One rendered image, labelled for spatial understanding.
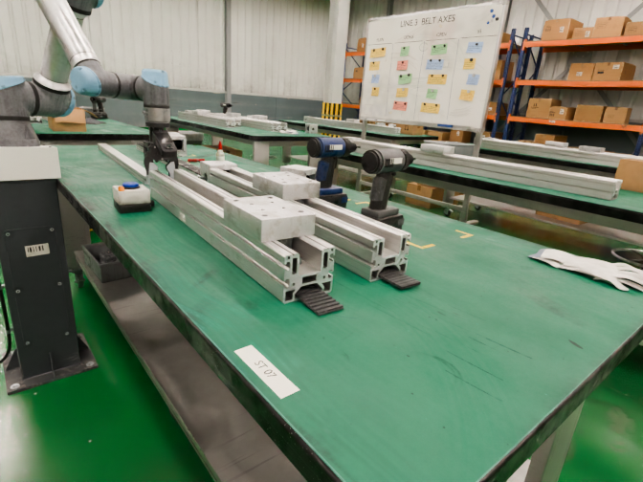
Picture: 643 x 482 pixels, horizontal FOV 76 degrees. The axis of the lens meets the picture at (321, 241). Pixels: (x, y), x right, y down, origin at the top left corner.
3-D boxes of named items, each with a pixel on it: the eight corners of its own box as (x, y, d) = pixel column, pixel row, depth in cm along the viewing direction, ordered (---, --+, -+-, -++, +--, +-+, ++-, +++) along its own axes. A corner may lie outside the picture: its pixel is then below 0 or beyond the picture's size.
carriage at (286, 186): (252, 197, 112) (253, 172, 110) (286, 194, 118) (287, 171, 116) (281, 211, 100) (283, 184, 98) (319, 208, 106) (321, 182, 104)
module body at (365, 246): (210, 193, 138) (210, 167, 136) (237, 191, 144) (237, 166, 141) (368, 282, 78) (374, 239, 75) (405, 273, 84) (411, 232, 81)
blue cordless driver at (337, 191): (300, 207, 129) (304, 136, 122) (346, 201, 141) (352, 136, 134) (315, 212, 124) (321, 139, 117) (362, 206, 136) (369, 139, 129)
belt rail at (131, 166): (98, 148, 217) (97, 142, 216) (106, 148, 219) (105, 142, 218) (144, 184, 144) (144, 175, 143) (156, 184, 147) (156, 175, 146)
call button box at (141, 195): (114, 207, 115) (111, 184, 113) (150, 204, 120) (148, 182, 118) (120, 213, 109) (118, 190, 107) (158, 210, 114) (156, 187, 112)
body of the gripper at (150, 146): (166, 158, 138) (165, 121, 134) (175, 163, 132) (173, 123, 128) (143, 159, 134) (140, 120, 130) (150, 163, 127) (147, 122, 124)
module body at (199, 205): (150, 197, 128) (149, 169, 125) (183, 195, 133) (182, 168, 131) (282, 304, 67) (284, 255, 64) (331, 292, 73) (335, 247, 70)
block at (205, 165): (193, 188, 144) (192, 161, 141) (227, 186, 151) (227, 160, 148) (203, 193, 137) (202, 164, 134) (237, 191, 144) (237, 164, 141)
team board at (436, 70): (338, 204, 474) (354, 14, 412) (367, 200, 505) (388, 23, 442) (449, 242, 366) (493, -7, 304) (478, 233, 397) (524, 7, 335)
